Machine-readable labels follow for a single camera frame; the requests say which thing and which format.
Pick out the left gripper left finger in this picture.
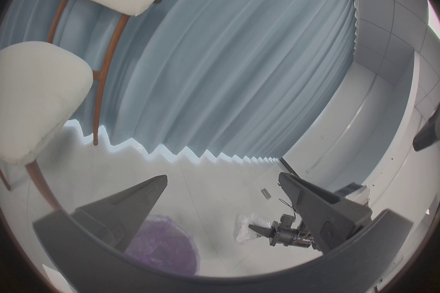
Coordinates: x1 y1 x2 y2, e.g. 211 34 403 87
70 174 168 254

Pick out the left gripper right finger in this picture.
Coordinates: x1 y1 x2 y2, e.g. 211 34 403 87
278 172 373 255

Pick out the white plastic wrapper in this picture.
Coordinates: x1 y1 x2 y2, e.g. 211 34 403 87
235 213 272 244

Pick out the purple plastic bag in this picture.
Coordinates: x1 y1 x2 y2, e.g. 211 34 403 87
125 214 201 277

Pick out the white cushioned wooden chair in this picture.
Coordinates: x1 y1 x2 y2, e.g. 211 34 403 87
0 0 171 214

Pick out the blue-grey curtain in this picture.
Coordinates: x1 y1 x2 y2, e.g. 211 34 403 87
0 0 360 165

